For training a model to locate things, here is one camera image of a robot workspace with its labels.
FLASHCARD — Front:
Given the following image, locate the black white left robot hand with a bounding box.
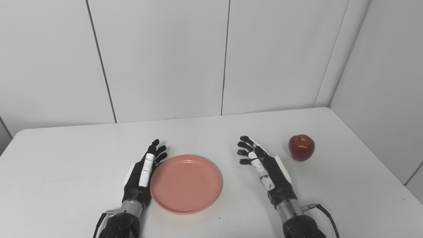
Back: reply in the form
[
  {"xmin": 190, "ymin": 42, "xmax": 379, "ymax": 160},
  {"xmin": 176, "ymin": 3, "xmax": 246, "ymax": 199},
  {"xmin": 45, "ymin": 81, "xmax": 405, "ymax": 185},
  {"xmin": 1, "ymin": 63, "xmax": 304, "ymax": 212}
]
[{"xmin": 122, "ymin": 139, "xmax": 168, "ymax": 209}]

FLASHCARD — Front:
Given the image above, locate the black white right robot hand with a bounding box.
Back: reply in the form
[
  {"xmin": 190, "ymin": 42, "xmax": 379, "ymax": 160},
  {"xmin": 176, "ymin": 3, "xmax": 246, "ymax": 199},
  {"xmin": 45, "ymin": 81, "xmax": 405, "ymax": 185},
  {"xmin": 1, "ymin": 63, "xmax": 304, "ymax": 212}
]
[{"xmin": 237, "ymin": 136, "xmax": 298, "ymax": 209}]

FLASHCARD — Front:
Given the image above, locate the red apple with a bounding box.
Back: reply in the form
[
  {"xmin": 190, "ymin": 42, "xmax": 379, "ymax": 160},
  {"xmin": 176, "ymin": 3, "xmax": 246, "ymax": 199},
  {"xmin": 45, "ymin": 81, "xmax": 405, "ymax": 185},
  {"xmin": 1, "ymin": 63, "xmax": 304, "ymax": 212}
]
[{"xmin": 288, "ymin": 134, "xmax": 315, "ymax": 162}]

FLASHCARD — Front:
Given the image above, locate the pink round plate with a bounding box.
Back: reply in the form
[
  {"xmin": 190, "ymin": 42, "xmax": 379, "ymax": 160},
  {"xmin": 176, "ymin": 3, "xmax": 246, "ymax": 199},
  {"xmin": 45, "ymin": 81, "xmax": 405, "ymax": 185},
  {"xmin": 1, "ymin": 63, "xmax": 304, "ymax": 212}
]
[{"xmin": 150, "ymin": 154, "xmax": 222, "ymax": 215}]

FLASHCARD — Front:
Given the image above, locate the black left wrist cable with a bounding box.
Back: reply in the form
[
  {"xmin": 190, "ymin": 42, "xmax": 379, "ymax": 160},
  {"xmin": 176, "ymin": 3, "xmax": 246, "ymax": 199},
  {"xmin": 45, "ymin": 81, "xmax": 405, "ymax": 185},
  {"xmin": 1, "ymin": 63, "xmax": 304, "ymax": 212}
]
[{"xmin": 93, "ymin": 209, "xmax": 119, "ymax": 238}]

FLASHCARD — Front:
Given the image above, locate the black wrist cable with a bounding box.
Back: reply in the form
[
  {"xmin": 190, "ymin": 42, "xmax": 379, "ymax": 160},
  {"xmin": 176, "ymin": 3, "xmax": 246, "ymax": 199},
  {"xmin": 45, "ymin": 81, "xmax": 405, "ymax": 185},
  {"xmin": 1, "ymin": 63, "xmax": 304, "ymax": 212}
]
[
  {"xmin": 93, "ymin": 209, "xmax": 119, "ymax": 238},
  {"xmin": 301, "ymin": 203, "xmax": 341, "ymax": 238}
]

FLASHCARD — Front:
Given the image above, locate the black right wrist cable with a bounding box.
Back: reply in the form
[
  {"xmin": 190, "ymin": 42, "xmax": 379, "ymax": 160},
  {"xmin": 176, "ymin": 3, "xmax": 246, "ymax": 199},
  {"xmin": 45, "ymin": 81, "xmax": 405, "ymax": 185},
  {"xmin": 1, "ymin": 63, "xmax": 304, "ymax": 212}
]
[{"xmin": 301, "ymin": 203, "xmax": 341, "ymax": 238}]

